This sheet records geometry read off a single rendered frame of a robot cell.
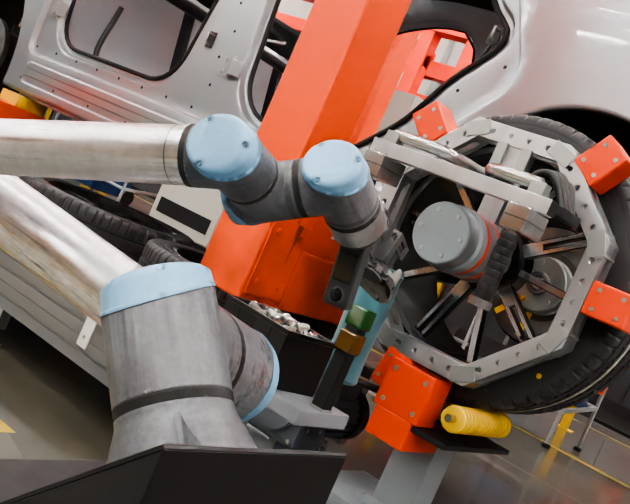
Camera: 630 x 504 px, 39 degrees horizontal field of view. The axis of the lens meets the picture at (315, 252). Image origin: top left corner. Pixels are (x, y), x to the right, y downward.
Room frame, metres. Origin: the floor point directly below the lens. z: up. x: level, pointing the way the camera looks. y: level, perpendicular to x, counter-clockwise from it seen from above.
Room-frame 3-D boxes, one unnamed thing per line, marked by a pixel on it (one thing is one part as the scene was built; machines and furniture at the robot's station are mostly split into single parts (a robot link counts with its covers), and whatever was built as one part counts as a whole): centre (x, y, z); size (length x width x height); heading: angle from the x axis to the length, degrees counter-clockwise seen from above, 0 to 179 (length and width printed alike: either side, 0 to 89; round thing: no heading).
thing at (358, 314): (1.68, -0.13, 0.64); 0.04 x 0.04 x 0.04; 53
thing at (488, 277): (1.64, -0.31, 0.83); 0.04 x 0.04 x 0.16
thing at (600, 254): (1.93, -0.32, 0.85); 0.54 x 0.07 x 0.54; 53
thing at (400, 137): (1.89, -0.16, 1.03); 0.19 x 0.18 x 0.11; 143
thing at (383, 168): (1.87, -0.06, 0.93); 0.09 x 0.05 x 0.05; 143
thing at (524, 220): (1.67, -0.33, 0.93); 0.09 x 0.05 x 0.05; 143
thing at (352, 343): (1.68, -0.13, 0.59); 0.04 x 0.04 x 0.04; 53
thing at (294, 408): (1.80, 0.03, 0.44); 0.43 x 0.17 x 0.03; 53
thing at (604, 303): (1.75, -0.57, 0.85); 0.09 x 0.08 x 0.07; 53
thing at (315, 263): (2.53, -0.06, 0.69); 0.52 x 0.17 x 0.35; 143
